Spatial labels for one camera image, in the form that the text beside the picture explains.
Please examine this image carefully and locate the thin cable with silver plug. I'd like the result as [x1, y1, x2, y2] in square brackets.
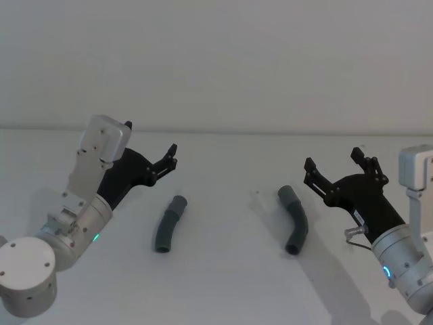
[343, 225, 375, 252]

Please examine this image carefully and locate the white table cloth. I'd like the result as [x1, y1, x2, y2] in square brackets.
[0, 128, 433, 325]

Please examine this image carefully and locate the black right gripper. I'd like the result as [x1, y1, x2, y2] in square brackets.
[303, 146, 407, 245]

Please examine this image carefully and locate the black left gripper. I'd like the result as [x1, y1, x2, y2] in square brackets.
[95, 120, 179, 212]

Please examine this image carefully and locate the grey curved pipe piece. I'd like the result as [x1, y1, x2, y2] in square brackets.
[277, 184, 310, 256]
[150, 194, 189, 255]

